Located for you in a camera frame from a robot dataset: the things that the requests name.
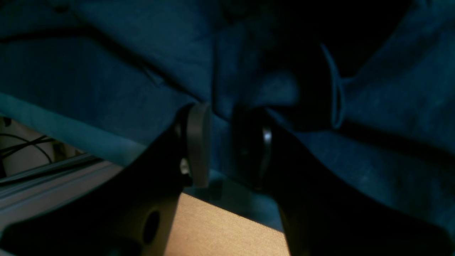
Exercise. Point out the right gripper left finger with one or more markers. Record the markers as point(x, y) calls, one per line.
point(85, 206)

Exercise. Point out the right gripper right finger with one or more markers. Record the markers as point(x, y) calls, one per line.
point(321, 214)

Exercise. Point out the dark blue T-shirt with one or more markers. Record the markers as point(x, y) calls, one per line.
point(366, 85)

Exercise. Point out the teal table cloth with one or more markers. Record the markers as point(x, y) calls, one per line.
point(224, 191)

